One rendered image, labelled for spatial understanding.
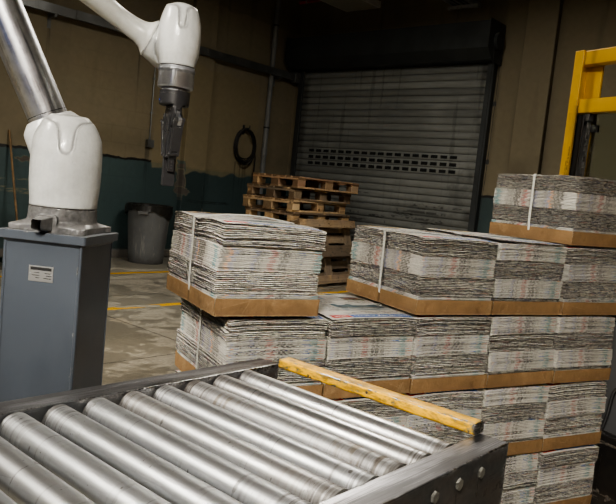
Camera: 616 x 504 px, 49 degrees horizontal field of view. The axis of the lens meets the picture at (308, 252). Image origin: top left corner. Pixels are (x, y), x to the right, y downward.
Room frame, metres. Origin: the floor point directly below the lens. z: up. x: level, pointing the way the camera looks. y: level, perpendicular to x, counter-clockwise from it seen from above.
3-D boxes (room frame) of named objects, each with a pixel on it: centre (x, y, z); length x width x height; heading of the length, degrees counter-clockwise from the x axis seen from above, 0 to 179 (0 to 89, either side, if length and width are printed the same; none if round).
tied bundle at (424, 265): (2.13, -0.35, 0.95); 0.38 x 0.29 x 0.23; 29
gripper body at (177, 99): (1.72, 0.37, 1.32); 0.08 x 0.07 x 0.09; 29
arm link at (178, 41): (1.73, 0.38, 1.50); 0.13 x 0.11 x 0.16; 18
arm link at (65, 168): (1.62, 0.60, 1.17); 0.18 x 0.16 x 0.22; 18
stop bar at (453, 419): (1.19, -0.14, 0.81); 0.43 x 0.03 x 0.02; 49
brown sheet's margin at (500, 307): (2.27, -0.61, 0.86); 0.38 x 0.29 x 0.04; 28
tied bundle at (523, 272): (2.27, -0.61, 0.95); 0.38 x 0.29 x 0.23; 28
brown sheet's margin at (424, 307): (2.13, -0.35, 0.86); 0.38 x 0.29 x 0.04; 29
